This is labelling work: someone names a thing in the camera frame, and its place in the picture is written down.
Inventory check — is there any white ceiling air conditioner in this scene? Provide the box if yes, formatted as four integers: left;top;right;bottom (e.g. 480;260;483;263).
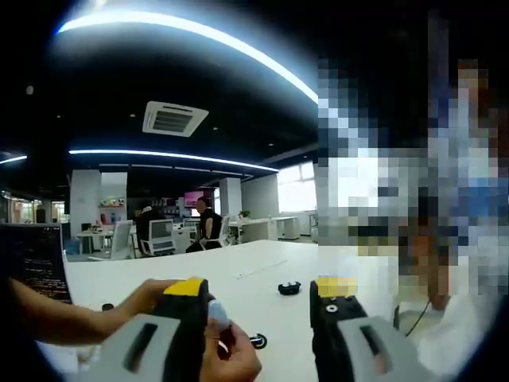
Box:
142;100;210;138

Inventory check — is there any open laptop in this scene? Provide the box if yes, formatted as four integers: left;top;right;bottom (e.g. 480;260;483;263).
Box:
0;223;73;306

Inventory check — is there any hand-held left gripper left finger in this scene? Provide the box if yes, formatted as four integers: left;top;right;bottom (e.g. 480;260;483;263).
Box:
90;277;210;382

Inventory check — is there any light blue earbud case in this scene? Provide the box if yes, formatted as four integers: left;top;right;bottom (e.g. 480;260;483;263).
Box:
207;298;232;328

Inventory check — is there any white square pillar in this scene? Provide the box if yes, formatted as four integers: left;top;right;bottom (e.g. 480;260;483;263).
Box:
70;170;129;236

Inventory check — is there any black cable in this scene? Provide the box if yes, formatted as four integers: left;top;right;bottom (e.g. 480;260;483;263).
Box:
404;298;435;338

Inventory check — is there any person's right hand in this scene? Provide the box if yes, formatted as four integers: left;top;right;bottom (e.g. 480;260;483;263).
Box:
198;314;264;382

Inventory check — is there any white table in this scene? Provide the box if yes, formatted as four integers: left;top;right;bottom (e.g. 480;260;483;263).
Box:
34;240;398;382

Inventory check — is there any black googly-eyed earbud case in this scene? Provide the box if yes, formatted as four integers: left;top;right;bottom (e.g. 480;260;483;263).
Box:
278;280;302;297

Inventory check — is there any white mesh office chair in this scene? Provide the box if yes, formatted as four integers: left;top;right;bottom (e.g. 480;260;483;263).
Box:
141;218;176;258
89;220;134;262

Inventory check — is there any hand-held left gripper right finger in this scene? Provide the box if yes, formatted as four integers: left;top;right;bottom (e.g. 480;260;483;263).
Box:
309;278;437;382

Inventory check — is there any person's white shirt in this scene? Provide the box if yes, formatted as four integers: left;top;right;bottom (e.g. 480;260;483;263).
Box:
391;294;494;377

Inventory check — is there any white office desk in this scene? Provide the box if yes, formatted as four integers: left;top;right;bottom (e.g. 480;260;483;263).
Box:
228;216;300;244

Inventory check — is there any pink wall screen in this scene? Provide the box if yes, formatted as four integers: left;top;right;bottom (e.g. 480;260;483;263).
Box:
183;190;205;209

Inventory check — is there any person's left hand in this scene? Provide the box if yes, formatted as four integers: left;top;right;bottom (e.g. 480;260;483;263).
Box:
119;277;188;325

